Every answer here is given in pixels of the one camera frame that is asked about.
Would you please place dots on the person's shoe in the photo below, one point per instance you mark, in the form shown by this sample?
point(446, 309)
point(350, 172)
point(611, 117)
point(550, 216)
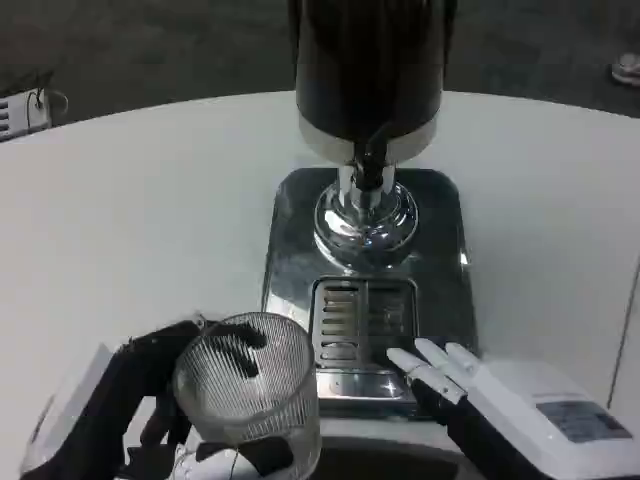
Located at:
point(627, 70)

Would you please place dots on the black drink dispenser steel base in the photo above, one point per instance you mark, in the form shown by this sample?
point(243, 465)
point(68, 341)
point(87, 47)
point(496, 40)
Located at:
point(367, 75)

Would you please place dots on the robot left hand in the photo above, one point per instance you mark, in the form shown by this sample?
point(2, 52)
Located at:
point(120, 380)

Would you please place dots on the black dispenser tap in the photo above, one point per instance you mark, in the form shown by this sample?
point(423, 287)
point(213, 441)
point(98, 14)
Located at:
point(371, 160)

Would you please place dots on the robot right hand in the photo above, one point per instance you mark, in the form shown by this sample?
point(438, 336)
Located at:
point(525, 415)

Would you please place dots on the clear ribbed glass cup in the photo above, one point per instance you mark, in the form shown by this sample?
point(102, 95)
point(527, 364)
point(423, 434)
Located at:
point(250, 385)

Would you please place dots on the white vented box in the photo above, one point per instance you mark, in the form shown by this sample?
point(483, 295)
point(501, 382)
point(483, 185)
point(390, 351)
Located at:
point(20, 115)

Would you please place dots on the steel drip tray with grid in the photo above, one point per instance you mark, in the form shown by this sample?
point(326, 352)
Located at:
point(340, 320)

